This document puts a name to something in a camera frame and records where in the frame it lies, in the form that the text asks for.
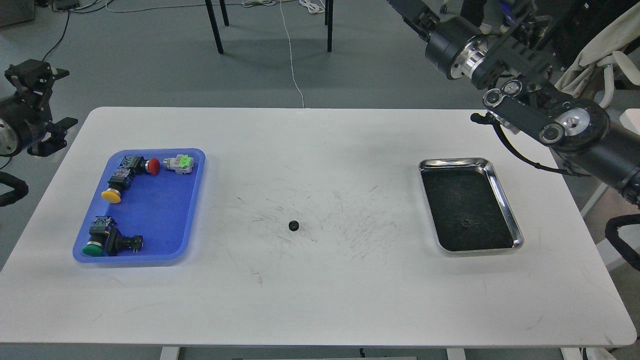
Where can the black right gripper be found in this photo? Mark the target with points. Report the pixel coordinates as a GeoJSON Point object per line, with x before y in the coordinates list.
{"type": "Point", "coordinates": [446, 40]}

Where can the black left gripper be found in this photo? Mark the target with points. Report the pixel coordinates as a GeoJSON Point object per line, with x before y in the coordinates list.
{"type": "Point", "coordinates": [25, 116]}

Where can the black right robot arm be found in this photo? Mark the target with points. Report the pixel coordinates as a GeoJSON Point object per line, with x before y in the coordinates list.
{"type": "Point", "coordinates": [519, 94]}

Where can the black table leg right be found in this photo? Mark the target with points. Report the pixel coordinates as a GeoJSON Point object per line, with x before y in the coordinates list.
{"type": "Point", "coordinates": [328, 22]}

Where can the black table leg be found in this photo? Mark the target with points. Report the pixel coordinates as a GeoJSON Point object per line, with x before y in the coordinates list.
{"type": "Point", "coordinates": [214, 24]}
{"type": "Point", "coordinates": [328, 22]}

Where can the blue plastic tray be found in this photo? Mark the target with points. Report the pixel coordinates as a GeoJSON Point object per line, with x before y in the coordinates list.
{"type": "Point", "coordinates": [160, 208]}

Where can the black table leg left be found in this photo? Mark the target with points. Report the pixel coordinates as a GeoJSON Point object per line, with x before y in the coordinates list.
{"type": "Point", "coordinates": [214, 24]}

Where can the beige cloth on chair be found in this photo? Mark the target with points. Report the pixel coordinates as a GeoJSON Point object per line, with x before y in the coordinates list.
{"type": "Point", "coordinates": [604, 51]}

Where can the steel metal tray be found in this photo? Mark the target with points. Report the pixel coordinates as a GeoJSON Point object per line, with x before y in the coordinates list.
{"type": "Point", "coordinates": [459, 189]}

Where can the white office chair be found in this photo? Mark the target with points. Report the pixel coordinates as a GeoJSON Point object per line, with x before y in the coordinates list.
{"type": "Point", "coordinates": [592, 76]}

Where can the yellow push button switch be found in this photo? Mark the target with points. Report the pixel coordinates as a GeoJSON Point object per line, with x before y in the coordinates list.
{"type": "Point", "coordinates": [120, 181]}

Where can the red push button switch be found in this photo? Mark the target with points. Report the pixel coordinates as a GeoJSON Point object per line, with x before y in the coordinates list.
{"type": "Point", "coordinates": [139, 164]}

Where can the green push button switch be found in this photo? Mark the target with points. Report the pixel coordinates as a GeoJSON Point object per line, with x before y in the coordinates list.
{"type": "Point", "coordinates": [106, 239]}

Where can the grey green switch module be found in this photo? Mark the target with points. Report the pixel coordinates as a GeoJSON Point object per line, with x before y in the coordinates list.
{"type": "Point", "coordinates": [180, 164]}

